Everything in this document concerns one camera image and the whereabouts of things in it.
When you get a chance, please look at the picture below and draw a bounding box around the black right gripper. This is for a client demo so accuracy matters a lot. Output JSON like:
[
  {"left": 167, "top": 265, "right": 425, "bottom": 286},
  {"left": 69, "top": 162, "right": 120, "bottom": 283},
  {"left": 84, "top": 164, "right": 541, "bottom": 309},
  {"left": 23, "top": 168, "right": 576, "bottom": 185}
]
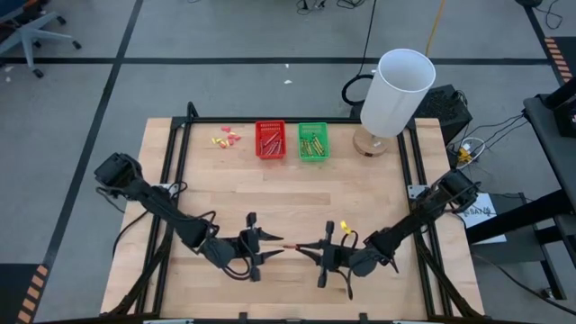
[{"left": 295, "top": 220, "right": 383, "bottom": 289}]

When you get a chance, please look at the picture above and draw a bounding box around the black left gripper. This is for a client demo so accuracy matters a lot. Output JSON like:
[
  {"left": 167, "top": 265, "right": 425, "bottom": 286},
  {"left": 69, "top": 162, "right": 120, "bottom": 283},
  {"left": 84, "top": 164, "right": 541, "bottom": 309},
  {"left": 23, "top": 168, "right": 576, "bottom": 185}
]
[{"left": 202, "top": 211, "right": 285, "bottom": 284}]

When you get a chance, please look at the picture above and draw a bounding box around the red plastic basket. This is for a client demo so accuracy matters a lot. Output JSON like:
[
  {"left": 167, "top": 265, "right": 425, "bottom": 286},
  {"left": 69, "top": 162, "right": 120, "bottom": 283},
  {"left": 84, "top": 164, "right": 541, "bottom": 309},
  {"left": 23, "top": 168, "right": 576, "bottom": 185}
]
[{"left": 255, "top": 119, "right": 288, "bottom": 160}]

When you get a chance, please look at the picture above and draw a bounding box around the green plastic basket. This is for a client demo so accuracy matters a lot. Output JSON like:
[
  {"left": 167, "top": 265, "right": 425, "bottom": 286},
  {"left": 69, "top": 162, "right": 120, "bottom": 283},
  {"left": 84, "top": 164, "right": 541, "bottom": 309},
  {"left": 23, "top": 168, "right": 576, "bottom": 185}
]
[{"left": 297, "top": 121, "right": 330, "bottom": 162}]

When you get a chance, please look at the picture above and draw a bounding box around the white printed paper sheet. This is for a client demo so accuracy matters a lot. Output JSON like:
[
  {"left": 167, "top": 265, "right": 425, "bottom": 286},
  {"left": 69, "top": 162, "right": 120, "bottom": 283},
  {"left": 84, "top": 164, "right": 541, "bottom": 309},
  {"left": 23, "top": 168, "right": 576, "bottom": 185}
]
[{"left": 458, "top": 192, "right": 508, "bottom": 246}]

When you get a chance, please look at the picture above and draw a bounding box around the white shade wooden base lamp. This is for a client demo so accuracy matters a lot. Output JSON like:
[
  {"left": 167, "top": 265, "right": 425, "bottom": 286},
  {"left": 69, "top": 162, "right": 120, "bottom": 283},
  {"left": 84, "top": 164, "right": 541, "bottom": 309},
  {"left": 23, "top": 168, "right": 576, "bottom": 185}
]
[{"left": 352, "top": 48, "right": 437, "bottom": 158}]

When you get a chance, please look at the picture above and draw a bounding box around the black perforated box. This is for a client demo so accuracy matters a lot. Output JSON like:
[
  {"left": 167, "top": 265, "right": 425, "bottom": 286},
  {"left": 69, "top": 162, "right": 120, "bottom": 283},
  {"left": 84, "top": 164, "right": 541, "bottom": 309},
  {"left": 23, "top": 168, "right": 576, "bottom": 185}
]
[{"left": 411, "top": 84, "right": 473, "bottom": 146}]

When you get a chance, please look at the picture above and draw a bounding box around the orange striped black floor mat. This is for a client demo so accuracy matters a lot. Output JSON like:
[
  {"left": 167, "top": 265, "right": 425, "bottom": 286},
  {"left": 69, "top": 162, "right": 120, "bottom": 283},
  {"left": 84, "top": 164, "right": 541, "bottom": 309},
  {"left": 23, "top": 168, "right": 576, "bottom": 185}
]
[
  {"left": 0, "top": 263, "right": 50, "bottom": 324},
  {"left": 542, "top": 35, "right": 576, "bottom": 86}
]

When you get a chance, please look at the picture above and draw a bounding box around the black side workstation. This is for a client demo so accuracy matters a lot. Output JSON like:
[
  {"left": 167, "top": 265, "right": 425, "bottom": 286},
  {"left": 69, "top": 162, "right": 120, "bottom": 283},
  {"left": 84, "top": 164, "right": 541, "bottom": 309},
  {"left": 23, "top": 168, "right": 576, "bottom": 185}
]
[{"left": 465, "top": 78, "right": 576, "bottom": 302}]

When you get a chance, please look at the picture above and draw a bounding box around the black device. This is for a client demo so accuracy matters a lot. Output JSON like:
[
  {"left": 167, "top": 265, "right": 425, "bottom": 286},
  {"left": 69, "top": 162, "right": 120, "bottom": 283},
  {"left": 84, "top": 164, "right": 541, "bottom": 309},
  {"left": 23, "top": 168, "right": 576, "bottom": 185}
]
[{"left": 552, "top": 96, "right": 576, "bottom": 139}]

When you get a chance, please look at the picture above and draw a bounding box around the grey base office chair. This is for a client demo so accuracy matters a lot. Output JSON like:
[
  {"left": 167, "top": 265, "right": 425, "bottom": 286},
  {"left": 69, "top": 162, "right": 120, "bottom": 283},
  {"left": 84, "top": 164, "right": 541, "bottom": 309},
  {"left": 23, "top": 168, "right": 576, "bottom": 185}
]
[{"left": 0, "top": 0, "right": 83, "bottom": 79}]

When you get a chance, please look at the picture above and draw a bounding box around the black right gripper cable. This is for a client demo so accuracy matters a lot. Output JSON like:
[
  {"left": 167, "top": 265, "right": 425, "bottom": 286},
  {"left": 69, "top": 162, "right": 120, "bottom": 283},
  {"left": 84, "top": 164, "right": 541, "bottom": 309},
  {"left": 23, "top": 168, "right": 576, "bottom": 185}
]
[{"left": 339, "top": 229, "right": 359, "bottom": 302}]

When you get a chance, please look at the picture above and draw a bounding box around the black metal table frame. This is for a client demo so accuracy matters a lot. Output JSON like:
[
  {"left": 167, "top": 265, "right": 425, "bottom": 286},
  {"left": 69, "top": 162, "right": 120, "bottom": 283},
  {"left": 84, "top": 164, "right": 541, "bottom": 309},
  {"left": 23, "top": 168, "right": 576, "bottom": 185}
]
[{"left": 107, "top": 101, "right": 485, "bottom": 324}]

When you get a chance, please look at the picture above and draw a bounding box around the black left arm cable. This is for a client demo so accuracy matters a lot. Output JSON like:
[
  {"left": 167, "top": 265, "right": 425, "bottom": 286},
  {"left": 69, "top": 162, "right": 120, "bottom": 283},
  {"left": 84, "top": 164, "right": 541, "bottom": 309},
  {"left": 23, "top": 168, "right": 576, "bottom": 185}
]
[{"left": 96, "top": 186, "right": 152, "bottom": 260}]

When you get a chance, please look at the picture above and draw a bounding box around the black coiled floor cable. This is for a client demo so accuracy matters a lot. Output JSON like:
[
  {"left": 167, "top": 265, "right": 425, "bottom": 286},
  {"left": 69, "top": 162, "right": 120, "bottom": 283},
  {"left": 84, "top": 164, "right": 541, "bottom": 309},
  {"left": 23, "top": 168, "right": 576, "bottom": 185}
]
[{"left": 340, "top": 0, "right": 379, "bottom": 107}]

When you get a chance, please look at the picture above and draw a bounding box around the black cable bundle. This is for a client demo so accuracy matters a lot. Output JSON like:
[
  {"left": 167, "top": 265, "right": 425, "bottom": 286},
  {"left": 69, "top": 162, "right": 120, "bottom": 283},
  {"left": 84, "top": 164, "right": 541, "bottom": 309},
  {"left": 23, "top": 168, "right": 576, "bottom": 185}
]
[{"left": 294, "top": 0, "right": 368, "bottom": 13}]

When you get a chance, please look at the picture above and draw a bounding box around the yellow hanging cable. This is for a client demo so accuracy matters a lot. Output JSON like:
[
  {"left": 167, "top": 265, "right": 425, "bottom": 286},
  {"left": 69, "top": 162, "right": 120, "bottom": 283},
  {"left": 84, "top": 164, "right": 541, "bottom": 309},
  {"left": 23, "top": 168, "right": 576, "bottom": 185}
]
[{"left": 425, "top": 0, "right": 448, "bottom": 58}]

